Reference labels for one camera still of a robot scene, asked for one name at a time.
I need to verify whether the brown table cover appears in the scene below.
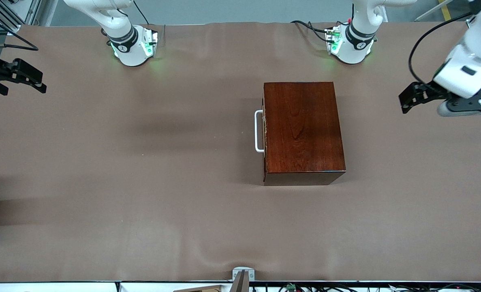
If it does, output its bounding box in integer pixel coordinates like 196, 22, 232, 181
0, 21, 481, 283

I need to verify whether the black left base cable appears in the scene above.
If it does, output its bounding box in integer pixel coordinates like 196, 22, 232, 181
291, 20, 330, 43

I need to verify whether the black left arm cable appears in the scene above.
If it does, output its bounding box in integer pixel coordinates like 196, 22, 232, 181
408, 12, 474, 86

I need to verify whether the wooden drawer with white handle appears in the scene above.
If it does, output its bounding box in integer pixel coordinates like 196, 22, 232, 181
254, 97, 268, 171

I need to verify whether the light wooden board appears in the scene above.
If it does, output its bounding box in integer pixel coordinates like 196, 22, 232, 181
173, 285, 224, 292

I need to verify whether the black right base cable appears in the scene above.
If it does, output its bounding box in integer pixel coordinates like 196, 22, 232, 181
133, 0, 152, 25

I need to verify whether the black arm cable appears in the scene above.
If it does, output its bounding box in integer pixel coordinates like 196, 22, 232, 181
408, 12, 474, 86
0, 11, 39, 51

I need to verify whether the black base cable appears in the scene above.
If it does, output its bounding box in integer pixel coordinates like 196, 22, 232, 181
133, 0, 152, 25
291, 20, 330, 43

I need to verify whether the dark brown wooden cabinet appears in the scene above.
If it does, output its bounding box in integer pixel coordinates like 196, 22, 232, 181
263, 82, 346, 186

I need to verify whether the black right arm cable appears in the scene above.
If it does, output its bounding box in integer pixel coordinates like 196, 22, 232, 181
0, 11, 39, 51

